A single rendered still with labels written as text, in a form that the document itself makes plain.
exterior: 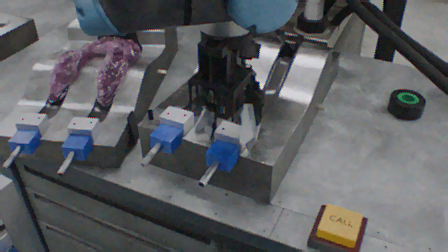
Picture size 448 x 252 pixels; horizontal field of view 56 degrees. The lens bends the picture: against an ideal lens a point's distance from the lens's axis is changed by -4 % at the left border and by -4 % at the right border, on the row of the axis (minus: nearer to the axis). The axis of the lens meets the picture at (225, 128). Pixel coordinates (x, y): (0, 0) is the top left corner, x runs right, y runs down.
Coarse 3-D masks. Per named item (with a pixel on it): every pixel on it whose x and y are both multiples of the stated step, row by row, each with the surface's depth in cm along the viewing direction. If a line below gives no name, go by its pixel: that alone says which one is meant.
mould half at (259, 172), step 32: (256, 64) 93; (320, 64) 90; (192, 96) 87; (288, 96) 87; (320, 96) 96; (192, 128) 78; (288, 128) 79; (160, 160) 82; (192, 160) 78; (256, 160) 71; (288, 160) 81; (256, 192) 75
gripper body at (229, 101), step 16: (208, 48) 57; (224, 48) 56; (208, 64) 61; (224, 64) 59; (240, 64) 63; (192, 80) 61; (208, 80) 60; (224, 80) 60; (240, 80) 61; (208, 96) 63; (224, 96) 60; (240, 96) 63; (224, 112) 62; (240, 112) 64
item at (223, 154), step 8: (224, 128) 74; (232, 128) 73; (216, 136) 73; (224, 136) 72; (232, 136) 72; (216, 144) 72; (224, 144) 72; (232, 144) 72; (208, 152) 71; (216, 152) 71; (224, 152) 71; (232, 152) 71; (240, 152) 73; (208, 160) 71; (216, 160) 70; (224, 160) 70; (232, 160) 70; (216, 168) 69; (224, 168) 71; (208, 176) 67; (200, 184) 67
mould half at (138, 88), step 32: (160, 32) 107; (96, 64) 96; (160, 64) 105; (32, 96) 92; (96, 96) 91; (128, 96) 90; (0, 128) 84; (64, 128) 84; (128, 128) 86; (64, 160) 84; (96, 160) 82
